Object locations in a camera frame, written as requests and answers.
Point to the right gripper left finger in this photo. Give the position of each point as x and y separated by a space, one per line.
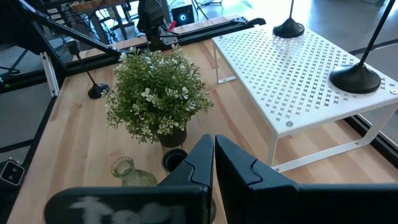
199 174

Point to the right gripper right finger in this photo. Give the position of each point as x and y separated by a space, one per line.
236 186

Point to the short black candlestick holder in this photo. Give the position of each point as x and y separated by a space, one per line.
98 91
172 160

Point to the green glass candle holder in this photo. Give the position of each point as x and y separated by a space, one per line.
130 177

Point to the tall black candlestick holder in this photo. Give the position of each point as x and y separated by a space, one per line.
354 79
289 29

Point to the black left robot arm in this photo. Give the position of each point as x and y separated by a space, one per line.
150 15

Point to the green artificial plant black pot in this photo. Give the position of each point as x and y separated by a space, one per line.
155 93

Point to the white perforated metal shelf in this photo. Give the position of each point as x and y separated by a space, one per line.
295 77

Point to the silver aluminium extrusion bar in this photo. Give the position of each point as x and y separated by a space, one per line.
49 74

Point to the small grey camera box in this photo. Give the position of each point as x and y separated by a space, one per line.
12 172

